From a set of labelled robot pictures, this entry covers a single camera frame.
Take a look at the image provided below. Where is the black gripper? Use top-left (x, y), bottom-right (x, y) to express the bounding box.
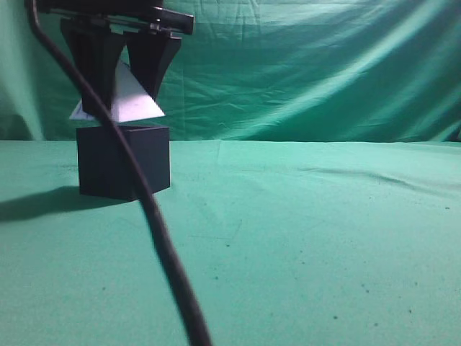
top-left (33, 0), bottom-right (194, 109)

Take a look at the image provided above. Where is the white marbled square pyramid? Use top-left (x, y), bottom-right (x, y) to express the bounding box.
top-left (68, 49), bottom-right (166, 124)

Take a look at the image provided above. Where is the dark blue cube block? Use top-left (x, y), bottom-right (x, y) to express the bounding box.
top-left (76, 125), bottom-right (171, 201)

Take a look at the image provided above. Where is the green backdrop cloth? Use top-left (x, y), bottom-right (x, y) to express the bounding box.
top-left (0, 0), bottom-right (461, 143)

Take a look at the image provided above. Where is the green table cloth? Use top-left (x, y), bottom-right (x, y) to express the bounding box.
top-left (1, 141), bottom-right (460, 345)

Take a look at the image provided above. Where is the black cable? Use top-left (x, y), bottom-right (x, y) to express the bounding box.
top-left (25, 0), bottom-right (213, 346)

